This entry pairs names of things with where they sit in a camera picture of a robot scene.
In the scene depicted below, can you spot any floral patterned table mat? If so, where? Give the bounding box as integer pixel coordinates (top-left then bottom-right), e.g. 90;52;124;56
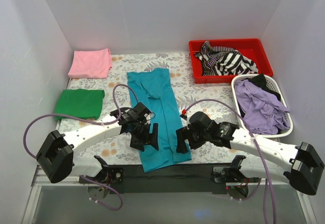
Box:
69;53;239;165

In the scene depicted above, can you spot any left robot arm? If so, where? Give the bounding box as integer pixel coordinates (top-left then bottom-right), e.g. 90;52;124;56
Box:
36;103;158;183

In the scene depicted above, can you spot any aluminium rail frame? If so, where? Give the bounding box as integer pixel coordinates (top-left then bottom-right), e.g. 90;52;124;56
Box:
30;164;305;188

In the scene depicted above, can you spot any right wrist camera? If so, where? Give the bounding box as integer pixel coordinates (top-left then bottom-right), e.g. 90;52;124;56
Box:
180;109;191;120

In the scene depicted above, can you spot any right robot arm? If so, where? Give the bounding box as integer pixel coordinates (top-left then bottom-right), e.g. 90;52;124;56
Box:
176;111;324;196

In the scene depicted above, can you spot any folded pink shirt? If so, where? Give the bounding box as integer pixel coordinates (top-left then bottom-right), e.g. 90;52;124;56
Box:
68;48;112;79

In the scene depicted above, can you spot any lavender shirt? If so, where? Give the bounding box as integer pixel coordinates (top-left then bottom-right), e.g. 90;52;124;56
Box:
233;79;290;135

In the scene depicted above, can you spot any black garment in basket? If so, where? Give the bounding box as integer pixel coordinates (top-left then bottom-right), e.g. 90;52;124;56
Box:
248;74;281;101

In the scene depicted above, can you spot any white perforated laundry basket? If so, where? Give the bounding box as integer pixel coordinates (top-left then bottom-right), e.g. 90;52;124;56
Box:
231;74;294;139

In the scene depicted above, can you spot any black white striped shirt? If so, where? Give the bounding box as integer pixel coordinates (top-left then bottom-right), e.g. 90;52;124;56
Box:
194;41;259;76

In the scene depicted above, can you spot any red plastic tray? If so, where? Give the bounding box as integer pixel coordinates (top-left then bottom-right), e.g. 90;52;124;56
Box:
188;38;273;84

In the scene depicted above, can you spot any folded green shirt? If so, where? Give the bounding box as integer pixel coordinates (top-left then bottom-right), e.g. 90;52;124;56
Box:
54;89;105;119

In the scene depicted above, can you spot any teal t-shirt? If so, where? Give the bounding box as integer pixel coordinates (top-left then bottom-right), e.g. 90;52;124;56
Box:
127;68;191;173

